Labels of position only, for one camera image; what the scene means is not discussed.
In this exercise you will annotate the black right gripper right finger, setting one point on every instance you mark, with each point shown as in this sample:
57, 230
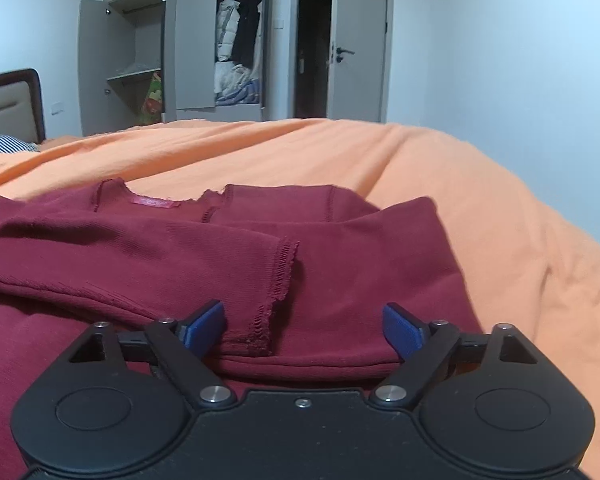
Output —
428, 351

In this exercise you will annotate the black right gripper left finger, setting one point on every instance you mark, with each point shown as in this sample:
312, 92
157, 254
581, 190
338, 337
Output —
173, 349

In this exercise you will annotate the dark red long-sleeve shirt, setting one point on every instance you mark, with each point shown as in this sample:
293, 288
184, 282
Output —
303, 273

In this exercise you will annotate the pile of folded clothes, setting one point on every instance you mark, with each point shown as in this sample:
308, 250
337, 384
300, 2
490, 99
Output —
235, 84

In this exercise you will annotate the orange bed blanket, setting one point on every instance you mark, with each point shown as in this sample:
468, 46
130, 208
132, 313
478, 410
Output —
522, 262

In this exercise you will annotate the colourful bag in wardrobe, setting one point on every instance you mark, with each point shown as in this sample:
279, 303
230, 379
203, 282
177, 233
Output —
152, 107

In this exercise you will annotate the blue checkered pillow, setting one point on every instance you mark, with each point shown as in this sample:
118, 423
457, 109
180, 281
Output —
10, 144

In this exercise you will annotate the brown beige bed headboard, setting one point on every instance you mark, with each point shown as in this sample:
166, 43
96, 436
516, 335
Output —
21, 107

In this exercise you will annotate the grey open wardrobe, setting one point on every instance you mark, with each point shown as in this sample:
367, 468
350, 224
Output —
121, 43

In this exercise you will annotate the hanging dark garment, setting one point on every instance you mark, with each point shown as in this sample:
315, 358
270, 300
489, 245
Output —
247, 28

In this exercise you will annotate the hanging white jacket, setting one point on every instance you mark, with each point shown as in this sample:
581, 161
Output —
226, 25

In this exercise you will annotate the grey room door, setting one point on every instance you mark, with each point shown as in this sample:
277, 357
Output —
356, 74

